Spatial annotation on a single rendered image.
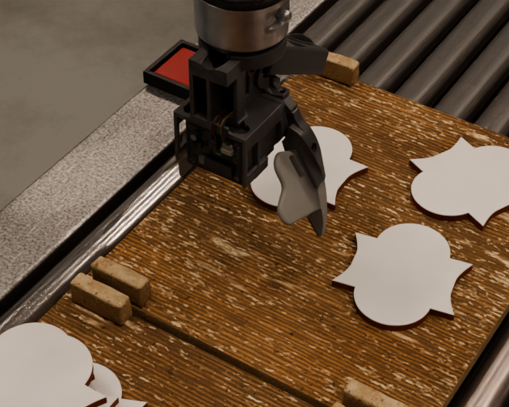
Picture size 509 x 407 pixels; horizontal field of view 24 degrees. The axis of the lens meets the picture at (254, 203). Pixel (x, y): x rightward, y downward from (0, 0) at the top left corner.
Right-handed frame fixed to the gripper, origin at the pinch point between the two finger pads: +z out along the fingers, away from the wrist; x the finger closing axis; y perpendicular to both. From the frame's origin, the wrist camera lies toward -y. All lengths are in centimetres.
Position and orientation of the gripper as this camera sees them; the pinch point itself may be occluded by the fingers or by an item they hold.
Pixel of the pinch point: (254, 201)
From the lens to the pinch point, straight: 108.8
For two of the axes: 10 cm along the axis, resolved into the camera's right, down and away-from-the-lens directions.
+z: -0.1, 7.4, 6.7
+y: -5.3, 5.7, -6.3
